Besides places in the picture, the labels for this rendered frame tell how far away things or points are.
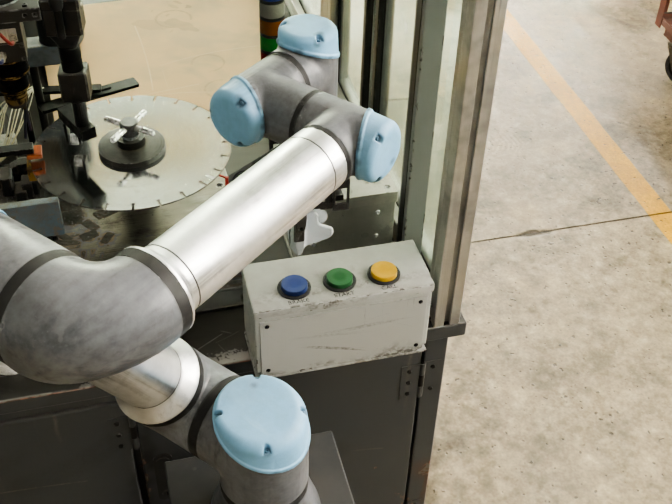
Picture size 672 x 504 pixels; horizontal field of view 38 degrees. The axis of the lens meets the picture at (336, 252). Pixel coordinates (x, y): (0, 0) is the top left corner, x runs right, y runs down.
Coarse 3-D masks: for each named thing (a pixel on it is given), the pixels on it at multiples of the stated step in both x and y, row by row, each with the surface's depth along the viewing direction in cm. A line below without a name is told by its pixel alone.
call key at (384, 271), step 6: (378, 264) 149; (384, 264) 149; (390, 264) 149; (372, 270) 148; (378, 270) 148; (384, 270) 148; (390, 270) 148; (396, 270) 148; (372, 276) 148; (378, 276) 147; (384, 276) 147; (390, 276) 147; (396, 276) 148
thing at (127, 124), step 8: (144, 112) 162; (104, 120) 161; (112, 120) 160; (120, 120) 160; (128, 120) 160; (136, 120) 160; (120, 128) 160; (128, 128) 159; (136, 128) 159; (144, 128) 159; (112, 136) 157; (120, 136) 158; (128, 136) 160; (136, 136) 161
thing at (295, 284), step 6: (288, 276) 146; (294, 276) 146; (300, 276) 146; (282, 282) 145; (288, 282) 145; (294, 282) 145; (300, 282) 145; (306, 282) 146; (282, 288) 145; (288, 288) 144; (294, 288) 144; (300, 288) 144; (306, 288) 145; (288, 294) 144; (294, 294) 144; (300, 294) 144
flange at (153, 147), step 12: (108, 132) 165; (156, 132) 165; (108, 144) 162; (120, 144) 160; (132, 144) 160; (144, 144) 162; (156, 144) 162; (108, 156) 160; (120, 156) 159; (132, 156) 160; (144, 156) 160; (156, 156) 160
